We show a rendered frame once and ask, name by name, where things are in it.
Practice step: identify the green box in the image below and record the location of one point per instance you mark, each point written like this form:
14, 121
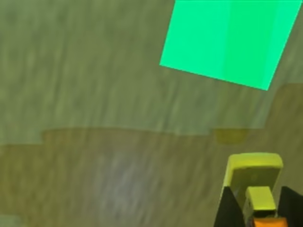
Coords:
227, 42

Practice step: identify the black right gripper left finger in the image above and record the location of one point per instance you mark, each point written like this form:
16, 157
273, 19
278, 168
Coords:
228, 208

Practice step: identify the yellow hammer-like tool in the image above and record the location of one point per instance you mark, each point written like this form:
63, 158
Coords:
254, 175

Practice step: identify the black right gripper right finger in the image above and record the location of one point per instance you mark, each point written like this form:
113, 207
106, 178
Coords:
292, 208

